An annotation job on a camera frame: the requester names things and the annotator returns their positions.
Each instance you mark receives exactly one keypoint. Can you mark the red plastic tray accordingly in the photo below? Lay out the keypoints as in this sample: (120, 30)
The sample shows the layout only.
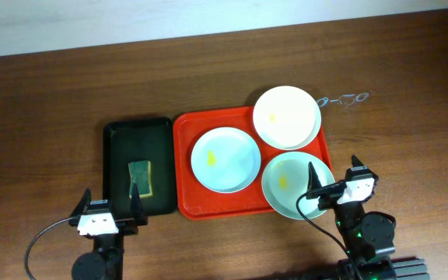
(196, 201)

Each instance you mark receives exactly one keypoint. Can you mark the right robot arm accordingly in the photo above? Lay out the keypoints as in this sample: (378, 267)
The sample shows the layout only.
(367, 237)

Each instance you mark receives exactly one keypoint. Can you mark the green and yellow sponge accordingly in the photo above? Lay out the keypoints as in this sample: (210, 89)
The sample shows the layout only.
(141, 178)

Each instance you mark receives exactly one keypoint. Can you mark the yellow stain on green plate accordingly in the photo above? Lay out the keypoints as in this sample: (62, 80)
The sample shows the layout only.
(283, 181)

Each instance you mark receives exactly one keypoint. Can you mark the white plate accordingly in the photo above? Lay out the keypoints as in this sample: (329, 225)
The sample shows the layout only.
(297, 117)

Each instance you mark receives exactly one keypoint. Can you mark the black plastic tray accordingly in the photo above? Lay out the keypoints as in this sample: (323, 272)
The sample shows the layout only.
(126, 142)

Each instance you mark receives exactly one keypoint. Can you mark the light green plate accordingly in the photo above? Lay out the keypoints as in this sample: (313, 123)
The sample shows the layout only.
(295, 166)

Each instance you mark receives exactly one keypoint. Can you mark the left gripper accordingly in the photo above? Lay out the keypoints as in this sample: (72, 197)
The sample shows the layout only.
(127, 225)

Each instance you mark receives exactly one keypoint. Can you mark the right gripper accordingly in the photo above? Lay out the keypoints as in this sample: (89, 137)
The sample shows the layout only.
(326, 190)

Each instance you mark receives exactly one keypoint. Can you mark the yellow stain on blue plate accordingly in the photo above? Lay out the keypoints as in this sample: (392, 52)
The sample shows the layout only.
(211, 159)

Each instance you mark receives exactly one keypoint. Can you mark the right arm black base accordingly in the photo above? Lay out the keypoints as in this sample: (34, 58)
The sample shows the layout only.
(403, 270)

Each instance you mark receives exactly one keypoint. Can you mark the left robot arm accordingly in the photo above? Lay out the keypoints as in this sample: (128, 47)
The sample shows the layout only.
(105, 261)

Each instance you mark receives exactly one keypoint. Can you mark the light blue plate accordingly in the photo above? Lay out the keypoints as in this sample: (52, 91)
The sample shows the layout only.
(238, 160)

